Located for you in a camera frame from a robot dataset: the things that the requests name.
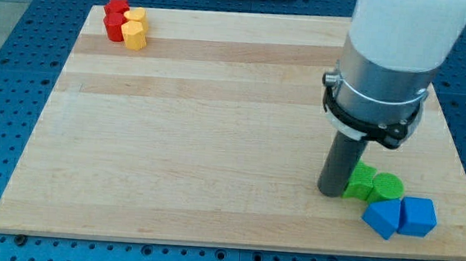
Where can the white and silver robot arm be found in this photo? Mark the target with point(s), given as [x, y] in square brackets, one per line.
[392, 52]

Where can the blue pentagon block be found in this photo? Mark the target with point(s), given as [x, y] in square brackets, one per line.
[383, 217]

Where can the yellow hexagon block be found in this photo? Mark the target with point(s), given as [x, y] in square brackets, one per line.
[134, 35]

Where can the green cylinder block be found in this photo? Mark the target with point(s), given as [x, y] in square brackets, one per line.
[386, 186]

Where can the blue cube block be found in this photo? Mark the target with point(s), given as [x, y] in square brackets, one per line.
[417, 216]

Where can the wooden board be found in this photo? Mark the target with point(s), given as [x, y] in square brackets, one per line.
[214, 135]

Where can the green star block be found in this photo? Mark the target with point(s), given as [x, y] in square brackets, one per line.
[360, 184]

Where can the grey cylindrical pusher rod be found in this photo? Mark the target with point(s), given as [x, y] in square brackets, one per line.
[341, 160]

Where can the yellow heart block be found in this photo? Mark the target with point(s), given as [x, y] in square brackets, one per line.
[138, 14]

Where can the red star block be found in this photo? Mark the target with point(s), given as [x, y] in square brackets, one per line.
[116, 6]

